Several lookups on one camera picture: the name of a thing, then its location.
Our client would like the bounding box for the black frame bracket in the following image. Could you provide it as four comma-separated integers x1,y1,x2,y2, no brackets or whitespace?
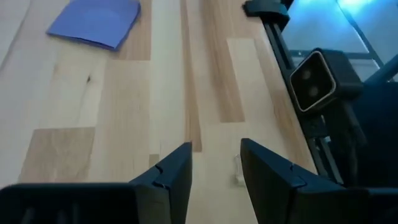
241,0,295,19

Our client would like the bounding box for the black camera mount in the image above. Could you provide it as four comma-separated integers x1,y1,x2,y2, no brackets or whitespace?
306,102,368,187

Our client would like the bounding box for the white binder clip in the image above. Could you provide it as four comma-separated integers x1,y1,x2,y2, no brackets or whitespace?
232,154,246,187

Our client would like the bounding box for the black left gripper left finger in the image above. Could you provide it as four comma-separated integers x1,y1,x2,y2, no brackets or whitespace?
129,142,193,224

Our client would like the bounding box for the black aluminium table frame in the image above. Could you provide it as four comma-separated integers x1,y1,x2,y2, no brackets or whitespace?
261,15,346,187

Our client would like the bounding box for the purple sticky note pad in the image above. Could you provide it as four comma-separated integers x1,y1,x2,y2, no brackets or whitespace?
45,0,142,52

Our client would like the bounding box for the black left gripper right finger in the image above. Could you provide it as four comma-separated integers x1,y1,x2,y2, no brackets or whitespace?
241,138,346,224

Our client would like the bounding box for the black square depth camera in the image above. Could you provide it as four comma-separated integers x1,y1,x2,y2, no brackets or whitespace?
288,47,364,114

